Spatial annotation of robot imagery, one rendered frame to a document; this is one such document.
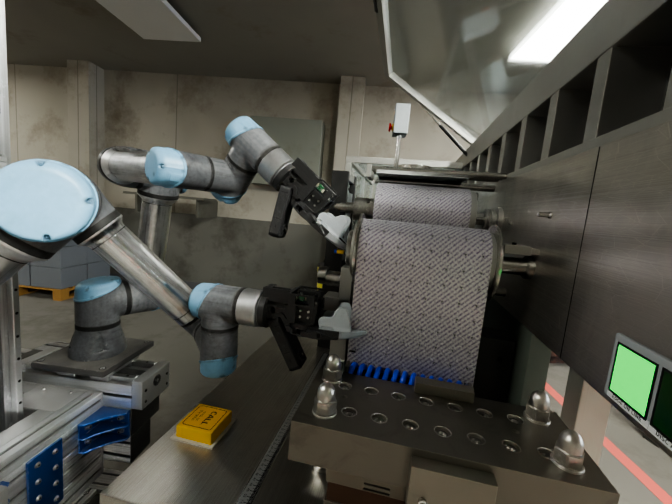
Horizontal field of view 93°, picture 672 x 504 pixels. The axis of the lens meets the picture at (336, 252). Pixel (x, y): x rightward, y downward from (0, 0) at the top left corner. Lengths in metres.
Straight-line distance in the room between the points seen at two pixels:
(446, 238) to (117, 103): 5.45
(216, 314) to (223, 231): 4.14
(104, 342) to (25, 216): 0.68
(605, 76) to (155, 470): 0.88
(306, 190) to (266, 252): 3.97
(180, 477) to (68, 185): 0.47
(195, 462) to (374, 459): 0.30
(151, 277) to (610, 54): 0.86
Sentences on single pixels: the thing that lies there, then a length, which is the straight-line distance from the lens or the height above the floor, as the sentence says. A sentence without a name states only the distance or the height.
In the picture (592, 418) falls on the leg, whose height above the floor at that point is 0.94.
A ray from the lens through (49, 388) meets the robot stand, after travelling 1.34.
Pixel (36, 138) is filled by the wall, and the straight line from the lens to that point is 6.52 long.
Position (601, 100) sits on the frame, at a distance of 0.61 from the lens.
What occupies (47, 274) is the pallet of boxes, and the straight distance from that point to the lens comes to 5.00.
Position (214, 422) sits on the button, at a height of 0.92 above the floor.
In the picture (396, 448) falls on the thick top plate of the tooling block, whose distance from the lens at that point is 0.50.
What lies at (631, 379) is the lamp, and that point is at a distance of 0.45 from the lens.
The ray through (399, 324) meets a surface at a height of 1.12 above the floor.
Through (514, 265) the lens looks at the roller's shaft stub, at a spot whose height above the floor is 1.25.
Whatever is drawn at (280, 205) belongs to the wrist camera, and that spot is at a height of 1.32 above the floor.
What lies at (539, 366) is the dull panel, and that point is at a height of 1.08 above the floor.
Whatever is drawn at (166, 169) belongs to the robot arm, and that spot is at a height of 1.37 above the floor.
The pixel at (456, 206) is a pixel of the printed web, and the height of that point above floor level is 1.36.
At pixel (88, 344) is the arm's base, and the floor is 0.87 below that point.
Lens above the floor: 1.32
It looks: 7 degrees down
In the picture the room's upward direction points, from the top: 5 degrees clockwise
